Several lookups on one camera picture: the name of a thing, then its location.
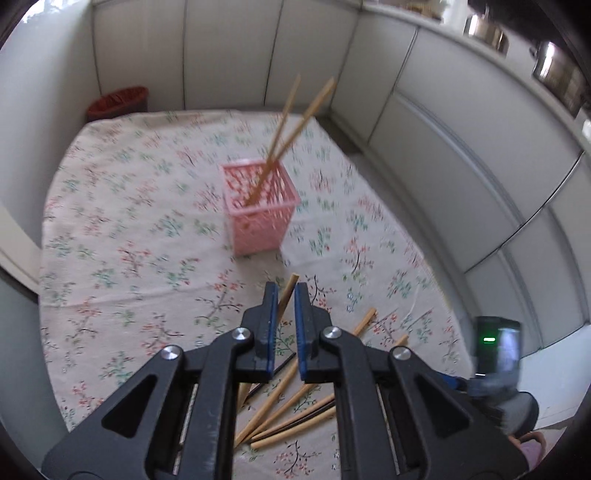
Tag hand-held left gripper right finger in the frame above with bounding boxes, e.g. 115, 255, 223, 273
294, 281, 528, 480

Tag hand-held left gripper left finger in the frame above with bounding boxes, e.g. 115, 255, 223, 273
41, 281, 280, 480

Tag wooden chopstick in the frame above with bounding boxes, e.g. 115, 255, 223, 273
240, 308, 377, 441
249, 76, 337, 204
253, 411, 337, 449
244, 72, 302, 232
236, 274, 301, 411
250, 335, 410, 444
234, 357, 300, 448

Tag pink plastic basket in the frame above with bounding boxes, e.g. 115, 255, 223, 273
220, 158, 301, 257

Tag person's right hand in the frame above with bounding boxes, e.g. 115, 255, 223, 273
510, 431, 546, 468

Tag black chopstick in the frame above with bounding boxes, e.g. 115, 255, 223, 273
249, 353, 297, 400
263, 401, 337, 437

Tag floral tablecloth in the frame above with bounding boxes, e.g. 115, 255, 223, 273
38, 108, 465, 480

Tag white kitchen cabinets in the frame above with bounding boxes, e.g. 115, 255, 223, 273
90, 0, 591, 352

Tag white framed glass door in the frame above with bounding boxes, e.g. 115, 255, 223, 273
0, 198, 43, 298

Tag red plastic bin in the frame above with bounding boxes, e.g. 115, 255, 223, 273
87, 86, 149, 122

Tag steel pot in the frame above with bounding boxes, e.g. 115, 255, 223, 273
530, 41, 586, 114
463, 13, 509, 55

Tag white kitchen countertop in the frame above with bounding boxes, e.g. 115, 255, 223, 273
360, 0, 591, 155

